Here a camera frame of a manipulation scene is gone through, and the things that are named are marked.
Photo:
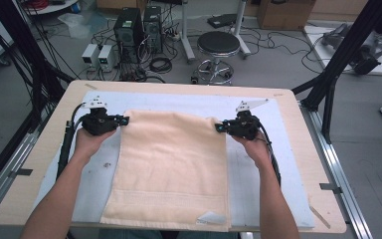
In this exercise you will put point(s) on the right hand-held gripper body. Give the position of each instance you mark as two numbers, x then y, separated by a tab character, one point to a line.
245	124

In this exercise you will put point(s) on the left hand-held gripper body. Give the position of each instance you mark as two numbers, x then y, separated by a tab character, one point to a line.
97	121

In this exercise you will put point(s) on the cream towel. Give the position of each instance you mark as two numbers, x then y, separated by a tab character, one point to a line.
169	166

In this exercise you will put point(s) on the person's left hand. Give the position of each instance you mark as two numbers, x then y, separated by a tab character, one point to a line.
89	144

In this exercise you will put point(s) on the person's right hand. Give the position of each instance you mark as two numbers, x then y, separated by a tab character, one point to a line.
253	149

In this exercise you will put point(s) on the white grid mat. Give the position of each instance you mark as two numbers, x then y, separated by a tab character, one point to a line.
185	101

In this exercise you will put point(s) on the white power supply box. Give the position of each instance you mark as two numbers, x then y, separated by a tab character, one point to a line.
89	55
107	57

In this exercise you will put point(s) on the black round stool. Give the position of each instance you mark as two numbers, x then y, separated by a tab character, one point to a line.
218	42

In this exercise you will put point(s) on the large black computer tower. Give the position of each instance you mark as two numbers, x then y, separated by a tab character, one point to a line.
127	33

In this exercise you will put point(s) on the grey tape strip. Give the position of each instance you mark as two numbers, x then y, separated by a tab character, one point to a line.
21	172
330	187

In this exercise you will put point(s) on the white stand leg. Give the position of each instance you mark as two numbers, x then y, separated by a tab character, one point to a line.
185	33
240	30

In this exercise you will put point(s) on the small black computer tower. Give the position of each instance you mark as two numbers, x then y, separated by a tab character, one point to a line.
152	28

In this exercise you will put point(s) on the clear plastic bag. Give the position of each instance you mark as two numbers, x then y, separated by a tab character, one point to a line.
76	25

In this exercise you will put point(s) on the flat black device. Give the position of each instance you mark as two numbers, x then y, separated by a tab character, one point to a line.
224	20

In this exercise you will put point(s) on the white board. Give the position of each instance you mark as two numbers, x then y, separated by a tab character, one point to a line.
321	53

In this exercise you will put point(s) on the cardboard box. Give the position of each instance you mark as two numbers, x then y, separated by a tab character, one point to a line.
285	15

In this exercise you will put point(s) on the round white table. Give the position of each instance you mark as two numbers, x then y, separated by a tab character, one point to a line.
53	7

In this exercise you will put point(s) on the grey machine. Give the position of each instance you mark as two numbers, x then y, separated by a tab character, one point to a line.
368	53

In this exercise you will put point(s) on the aluminium rail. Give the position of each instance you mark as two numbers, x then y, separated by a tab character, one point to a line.
0	186
338	172

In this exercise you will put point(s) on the black metal frame post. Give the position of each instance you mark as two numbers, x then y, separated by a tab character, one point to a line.
341	53
23	43

